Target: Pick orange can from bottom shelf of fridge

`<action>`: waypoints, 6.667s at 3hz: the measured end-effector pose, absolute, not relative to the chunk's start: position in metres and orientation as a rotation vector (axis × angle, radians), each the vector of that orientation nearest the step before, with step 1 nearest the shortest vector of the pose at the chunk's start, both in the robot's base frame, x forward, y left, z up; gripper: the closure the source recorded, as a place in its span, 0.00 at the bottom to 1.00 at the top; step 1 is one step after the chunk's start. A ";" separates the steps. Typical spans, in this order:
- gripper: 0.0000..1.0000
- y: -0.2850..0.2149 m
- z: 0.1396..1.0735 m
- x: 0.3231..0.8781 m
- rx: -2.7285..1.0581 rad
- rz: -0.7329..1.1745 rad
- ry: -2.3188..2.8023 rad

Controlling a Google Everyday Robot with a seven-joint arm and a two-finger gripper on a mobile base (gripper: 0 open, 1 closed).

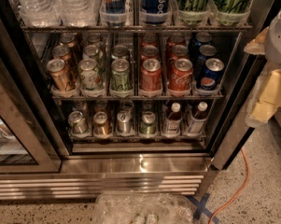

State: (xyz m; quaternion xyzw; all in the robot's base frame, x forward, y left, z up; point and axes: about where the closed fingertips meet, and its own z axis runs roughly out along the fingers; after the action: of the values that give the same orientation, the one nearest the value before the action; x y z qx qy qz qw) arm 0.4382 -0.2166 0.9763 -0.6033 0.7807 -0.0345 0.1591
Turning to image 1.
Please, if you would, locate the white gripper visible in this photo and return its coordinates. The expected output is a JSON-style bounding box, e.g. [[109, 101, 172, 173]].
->
[[244, 27, 281, 128]]

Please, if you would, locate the orange can bottom shelf front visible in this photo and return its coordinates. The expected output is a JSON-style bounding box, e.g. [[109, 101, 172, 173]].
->
[[93, 111, 111, 135]]

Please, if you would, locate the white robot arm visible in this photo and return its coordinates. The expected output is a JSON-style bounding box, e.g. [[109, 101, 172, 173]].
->
[[244, 10, 281, 128]]

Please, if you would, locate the blue pepsi can front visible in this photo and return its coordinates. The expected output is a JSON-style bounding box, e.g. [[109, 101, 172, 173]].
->
[[197, 58, 224, 91]]

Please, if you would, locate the right green tall can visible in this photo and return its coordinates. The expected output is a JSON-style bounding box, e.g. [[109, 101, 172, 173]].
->
[[213, 0, 251, 26]]

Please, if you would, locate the green tall can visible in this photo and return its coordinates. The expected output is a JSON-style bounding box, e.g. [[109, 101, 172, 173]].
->
[[176, 0, 209, 25], [213, 0, 251, 26]]

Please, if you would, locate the blue pepsi can back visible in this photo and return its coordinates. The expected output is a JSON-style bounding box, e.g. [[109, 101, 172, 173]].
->
[[189, 32, 212, 57]]

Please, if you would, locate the left green tall can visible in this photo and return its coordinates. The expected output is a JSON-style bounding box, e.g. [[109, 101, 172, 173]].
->
[[176, 0, 209, 25]]

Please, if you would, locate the red cola can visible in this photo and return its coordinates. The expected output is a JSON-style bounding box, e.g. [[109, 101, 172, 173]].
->
[[169, 58, 193, 91], [168, 45, 188, 62]]

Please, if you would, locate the red cola can front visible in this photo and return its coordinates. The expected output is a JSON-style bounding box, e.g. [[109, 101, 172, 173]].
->
[[169, 58, 193, 91]]

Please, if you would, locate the open fridge door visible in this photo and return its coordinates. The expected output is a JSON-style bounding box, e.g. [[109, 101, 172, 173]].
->
[[210, 54, 269, 171]]

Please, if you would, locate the orange red can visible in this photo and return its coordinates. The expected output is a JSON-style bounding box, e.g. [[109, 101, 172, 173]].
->
[[140, 59, 162, 91], [140, 45, 159, 62]]

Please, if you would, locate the orange red can middle front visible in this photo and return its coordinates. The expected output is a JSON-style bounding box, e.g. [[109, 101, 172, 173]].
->
[[140, 59, 162, 91]]

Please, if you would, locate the tall blue pepsi can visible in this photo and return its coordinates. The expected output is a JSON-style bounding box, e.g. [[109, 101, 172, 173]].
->
[[141, 0, 169, 24]]

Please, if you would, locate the red bull can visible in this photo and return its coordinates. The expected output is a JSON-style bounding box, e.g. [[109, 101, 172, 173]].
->
[[101, 0, 127, 27]]

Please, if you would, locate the silver can bottom shelf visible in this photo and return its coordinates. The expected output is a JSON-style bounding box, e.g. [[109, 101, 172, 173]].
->
[[117, 110, 132, 133]]

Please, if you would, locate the white green can middle front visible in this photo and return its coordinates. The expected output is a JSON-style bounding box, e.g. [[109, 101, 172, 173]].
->
[[78, 59, 103, 91]]

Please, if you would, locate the gold can middle back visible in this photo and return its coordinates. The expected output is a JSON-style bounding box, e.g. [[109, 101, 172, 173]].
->
[[59, 33, 80, 56]]

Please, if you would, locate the gold can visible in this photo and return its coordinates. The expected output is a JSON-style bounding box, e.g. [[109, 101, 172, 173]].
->
[[59, 33, 80, 56], [51, 44, 78, 79], [46, 59, 75, 91]]

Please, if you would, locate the white green can bottom shelf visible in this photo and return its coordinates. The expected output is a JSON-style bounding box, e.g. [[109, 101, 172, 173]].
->
[[68, 111, 88, 134]]

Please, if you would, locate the gold can middle front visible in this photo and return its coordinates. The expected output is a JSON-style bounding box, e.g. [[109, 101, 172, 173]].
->
[[46, 59, 75, 91]]

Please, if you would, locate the left glass fridge door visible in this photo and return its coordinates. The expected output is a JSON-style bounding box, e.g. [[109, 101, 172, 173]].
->
[[0, 44, 62, 175]]

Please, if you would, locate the right tea bottle white cap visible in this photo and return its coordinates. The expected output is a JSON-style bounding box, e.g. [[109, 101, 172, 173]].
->
[[187, 102, 208, 133]]

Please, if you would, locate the tea bottle white cap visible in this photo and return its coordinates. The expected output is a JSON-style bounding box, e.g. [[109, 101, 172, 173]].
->
[[187, 102, 208, 133], [162, 102, 182, 135]]

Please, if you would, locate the left tea bottle white cap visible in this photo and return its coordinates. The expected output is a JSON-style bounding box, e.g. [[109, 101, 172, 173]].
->
[[162, 102, 182, 135]]

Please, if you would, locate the right clear water bottle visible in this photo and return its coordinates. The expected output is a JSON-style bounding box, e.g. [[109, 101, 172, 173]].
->
[[61, 0, 101, 27]]

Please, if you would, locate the clear water bottle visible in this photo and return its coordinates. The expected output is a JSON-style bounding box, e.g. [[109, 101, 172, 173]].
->
[[19, 0, 60, 27], [61, 0, 101, 27]]

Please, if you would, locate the left clear water bottle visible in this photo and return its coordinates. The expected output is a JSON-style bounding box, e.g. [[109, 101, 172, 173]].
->
[[19, 0, 60, 27]]

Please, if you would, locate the orange power cable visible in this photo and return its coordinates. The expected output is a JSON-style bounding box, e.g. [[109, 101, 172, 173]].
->
[[207, 147, 251, 224]]

